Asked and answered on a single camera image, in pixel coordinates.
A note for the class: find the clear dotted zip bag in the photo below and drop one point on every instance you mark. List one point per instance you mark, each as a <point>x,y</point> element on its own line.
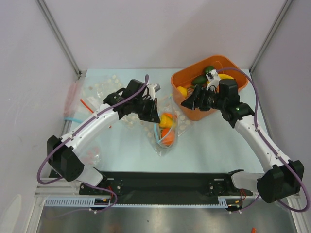
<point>133,123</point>

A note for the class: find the pink-dotted clear bag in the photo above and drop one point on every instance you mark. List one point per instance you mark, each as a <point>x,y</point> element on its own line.
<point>91,156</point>

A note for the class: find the aluminium frame post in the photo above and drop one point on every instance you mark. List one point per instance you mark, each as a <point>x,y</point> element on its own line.
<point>271,34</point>
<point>51,22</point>

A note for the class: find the orange tangerine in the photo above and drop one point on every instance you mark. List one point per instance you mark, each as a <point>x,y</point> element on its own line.
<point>167,137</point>

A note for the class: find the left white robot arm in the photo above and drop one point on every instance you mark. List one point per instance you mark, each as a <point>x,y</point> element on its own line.
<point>64,153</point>

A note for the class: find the orange plastic basket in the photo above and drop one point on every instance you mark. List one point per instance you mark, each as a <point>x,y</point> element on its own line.
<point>185,76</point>

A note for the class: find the front aluminium rail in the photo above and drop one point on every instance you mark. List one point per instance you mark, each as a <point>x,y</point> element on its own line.
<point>51,191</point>

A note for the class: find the dark green lime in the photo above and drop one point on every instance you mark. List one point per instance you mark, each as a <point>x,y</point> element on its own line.
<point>208,69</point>

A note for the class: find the yellow bell pepper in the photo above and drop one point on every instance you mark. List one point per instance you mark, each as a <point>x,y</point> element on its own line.
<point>183,91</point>

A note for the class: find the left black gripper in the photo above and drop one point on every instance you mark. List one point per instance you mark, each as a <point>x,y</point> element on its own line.
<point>152,115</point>

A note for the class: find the left aluminium frame post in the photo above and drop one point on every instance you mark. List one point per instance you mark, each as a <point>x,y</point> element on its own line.
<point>51,22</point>

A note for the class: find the clear blue-zipper zip bag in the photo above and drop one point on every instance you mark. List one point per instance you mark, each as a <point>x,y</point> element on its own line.
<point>153,131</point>

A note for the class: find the dark green avocado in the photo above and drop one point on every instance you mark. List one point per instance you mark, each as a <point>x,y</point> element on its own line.
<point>199,80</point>

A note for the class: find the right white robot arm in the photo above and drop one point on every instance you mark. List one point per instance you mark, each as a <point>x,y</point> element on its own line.
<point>282,177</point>

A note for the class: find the white slotted cable duct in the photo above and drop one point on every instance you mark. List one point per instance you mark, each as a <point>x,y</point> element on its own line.
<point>102,202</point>

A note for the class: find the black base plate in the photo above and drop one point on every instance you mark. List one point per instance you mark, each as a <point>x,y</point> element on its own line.
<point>171,188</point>

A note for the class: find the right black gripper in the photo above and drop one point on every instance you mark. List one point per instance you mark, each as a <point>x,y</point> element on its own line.
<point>196,97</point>

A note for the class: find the yellow green mango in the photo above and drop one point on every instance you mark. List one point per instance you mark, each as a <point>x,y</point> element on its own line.
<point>168,120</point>

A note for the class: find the yellow banana bunch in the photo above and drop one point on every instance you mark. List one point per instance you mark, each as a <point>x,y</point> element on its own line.
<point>214,79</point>

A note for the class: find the red-zipper zip bag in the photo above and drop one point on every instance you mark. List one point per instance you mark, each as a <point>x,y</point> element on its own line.
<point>87,94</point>

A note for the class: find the right aluminium frame post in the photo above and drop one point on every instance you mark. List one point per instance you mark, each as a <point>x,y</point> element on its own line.
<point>271,34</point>

